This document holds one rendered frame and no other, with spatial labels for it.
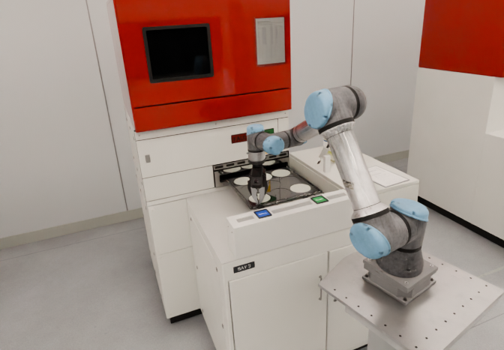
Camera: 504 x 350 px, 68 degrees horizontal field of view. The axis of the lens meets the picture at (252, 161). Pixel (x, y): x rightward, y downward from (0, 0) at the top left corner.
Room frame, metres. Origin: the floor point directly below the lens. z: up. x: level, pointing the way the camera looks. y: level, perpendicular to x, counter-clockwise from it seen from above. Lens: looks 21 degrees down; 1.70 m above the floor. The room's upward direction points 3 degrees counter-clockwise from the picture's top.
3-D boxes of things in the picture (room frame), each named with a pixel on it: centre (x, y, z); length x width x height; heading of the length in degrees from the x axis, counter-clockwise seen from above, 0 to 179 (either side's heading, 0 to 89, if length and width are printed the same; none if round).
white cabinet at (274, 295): (1.65, -0.20, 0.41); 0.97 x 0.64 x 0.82; 111
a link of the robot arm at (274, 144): (1.45, -0.09, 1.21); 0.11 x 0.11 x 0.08; 32
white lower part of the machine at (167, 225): (2.18, 0.29, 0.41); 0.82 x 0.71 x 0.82; 111
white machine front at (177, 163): (1.86, 0.17, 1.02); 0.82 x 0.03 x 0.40; 111
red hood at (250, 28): (2.16, 0.28, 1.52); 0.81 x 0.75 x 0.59; 111
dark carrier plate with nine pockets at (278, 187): (1.72, -0.09, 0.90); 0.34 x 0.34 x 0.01; 21
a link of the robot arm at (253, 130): (1.53, -0.02, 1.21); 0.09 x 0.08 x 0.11; 32
